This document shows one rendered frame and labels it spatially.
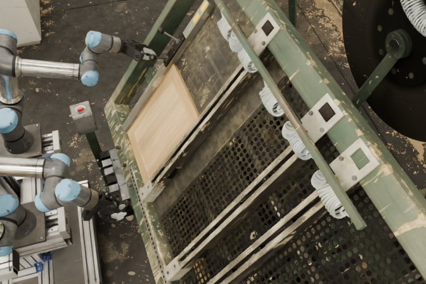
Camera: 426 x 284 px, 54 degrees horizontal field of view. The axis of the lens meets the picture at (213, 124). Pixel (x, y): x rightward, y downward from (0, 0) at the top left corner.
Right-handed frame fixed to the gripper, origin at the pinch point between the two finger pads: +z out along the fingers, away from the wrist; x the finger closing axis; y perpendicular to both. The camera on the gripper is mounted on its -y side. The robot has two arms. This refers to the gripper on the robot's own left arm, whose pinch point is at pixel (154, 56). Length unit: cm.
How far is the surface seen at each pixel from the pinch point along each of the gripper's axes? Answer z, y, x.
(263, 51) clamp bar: 6, -65, -29
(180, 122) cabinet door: 11.4, -26.5, 23.2
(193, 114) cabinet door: 11.0, -34.3, 14.8
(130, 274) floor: 42, -1, 154
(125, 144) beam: 8, 10, 58
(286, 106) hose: -13, -104, -21
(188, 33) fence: 9.0, -8.1, -17.7
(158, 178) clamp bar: 6, -35, 52
